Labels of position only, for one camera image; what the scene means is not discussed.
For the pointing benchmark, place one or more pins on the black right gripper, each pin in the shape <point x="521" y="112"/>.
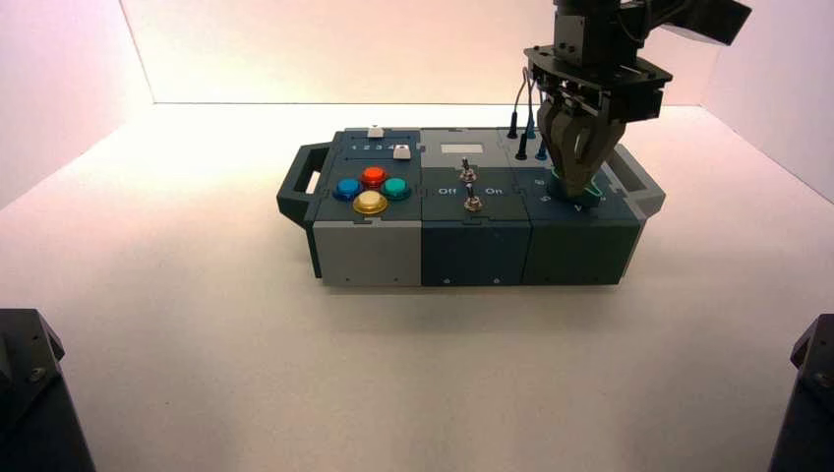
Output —
<point x="606" y="81"/>

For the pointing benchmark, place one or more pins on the dark rotary knob green pointer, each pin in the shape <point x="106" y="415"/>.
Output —
<point x="586" y="199"/>

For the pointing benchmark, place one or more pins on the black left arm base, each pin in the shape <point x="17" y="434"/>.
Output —
<point x="36" y="404"/>

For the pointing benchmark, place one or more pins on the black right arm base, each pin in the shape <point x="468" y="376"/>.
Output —
<point x="811" y="404"/>

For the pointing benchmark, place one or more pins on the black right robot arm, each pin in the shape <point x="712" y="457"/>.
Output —
<point x="583" y="26"/>

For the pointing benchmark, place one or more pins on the white slider knob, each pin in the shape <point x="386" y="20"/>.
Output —
<point x="375" y="132"/>
<point x="402" y="152"/>

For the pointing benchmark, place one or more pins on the small white display window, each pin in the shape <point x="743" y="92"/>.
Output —
<point x="461" y="148"/>

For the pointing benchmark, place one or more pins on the dark blue grey control box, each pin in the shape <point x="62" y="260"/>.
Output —
<point x="469" y="241"/>

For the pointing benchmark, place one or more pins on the green round push button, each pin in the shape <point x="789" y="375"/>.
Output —
<point x="395" y="189"/>

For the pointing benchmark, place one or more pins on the red round push button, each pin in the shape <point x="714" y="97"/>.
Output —
<point x="374" y="176"/>

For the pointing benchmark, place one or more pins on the yellow round push button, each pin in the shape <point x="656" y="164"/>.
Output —
<point x="370" y="203"/>

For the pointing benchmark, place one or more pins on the blue round push button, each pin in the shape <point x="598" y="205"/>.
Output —
<point x="347" y="189"/>

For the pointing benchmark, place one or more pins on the metal toggle switch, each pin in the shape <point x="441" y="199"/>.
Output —
<point x="472" y="202"/>
<point x="467" y="171"/>

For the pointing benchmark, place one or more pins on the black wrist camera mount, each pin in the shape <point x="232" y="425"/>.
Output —
<point x="707" y="19"/>

